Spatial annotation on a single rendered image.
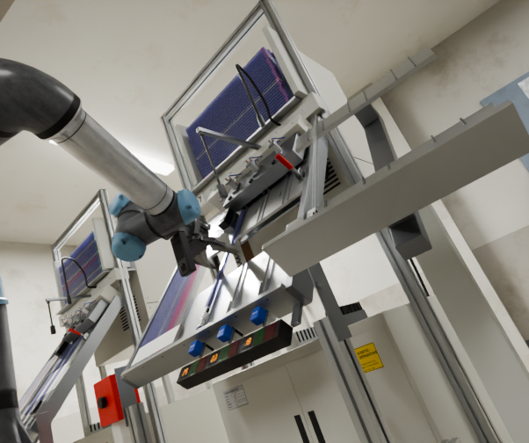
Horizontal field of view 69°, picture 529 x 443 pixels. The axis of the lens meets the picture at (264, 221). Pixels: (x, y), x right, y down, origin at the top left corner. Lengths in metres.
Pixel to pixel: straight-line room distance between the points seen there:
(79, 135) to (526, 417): 0.81
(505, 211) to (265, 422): 3.07
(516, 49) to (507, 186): 1.23
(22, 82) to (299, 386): 0.98
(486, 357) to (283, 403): 0.71
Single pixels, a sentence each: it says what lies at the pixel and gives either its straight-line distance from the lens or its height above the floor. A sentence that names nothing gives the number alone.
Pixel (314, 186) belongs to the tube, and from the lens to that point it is 0.67.
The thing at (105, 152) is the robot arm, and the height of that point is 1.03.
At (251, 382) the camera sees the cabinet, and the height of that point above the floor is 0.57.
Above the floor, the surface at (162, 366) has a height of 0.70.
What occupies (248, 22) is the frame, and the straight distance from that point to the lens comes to 1.78.
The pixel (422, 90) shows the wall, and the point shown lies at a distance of 4.33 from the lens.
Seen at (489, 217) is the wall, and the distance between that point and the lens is 3.92.
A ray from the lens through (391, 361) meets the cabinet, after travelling 1.05.
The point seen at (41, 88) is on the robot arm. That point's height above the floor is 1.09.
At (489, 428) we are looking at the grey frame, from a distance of 1.24.
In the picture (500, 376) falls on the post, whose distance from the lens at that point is 0.71.
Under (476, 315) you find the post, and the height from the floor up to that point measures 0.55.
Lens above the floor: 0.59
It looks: 20 degrees up
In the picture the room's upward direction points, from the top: 22 degrees counter-clockwise
